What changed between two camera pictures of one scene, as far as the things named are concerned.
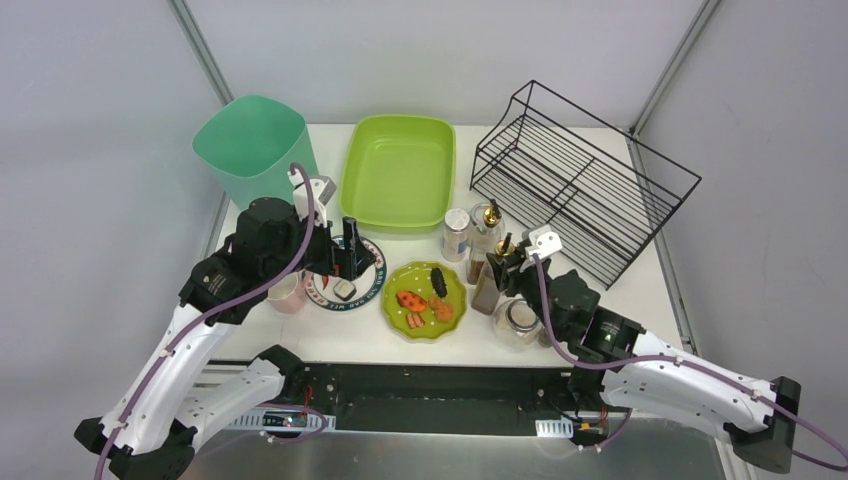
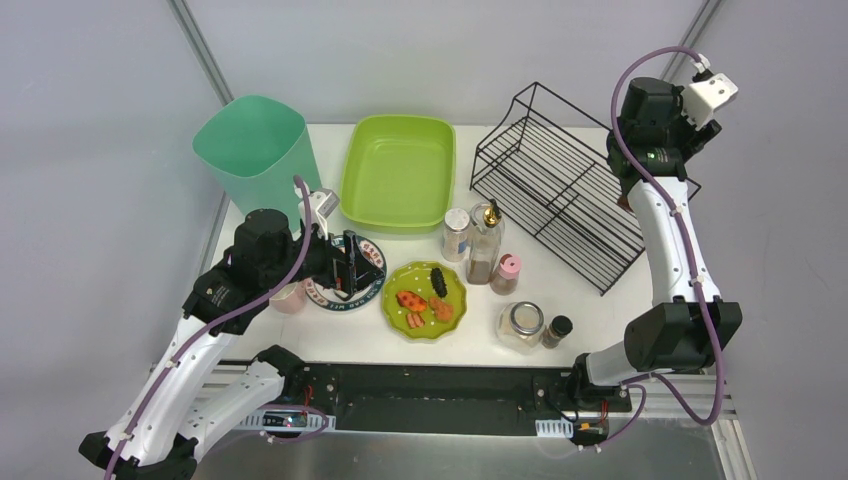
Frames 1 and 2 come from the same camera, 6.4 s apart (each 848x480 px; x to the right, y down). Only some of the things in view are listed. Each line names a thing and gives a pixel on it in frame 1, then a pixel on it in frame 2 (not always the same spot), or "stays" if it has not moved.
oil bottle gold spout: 486,298 -> 623,201
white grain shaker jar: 455,235 stays
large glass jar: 515,327 stays
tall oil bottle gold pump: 484,223 stays
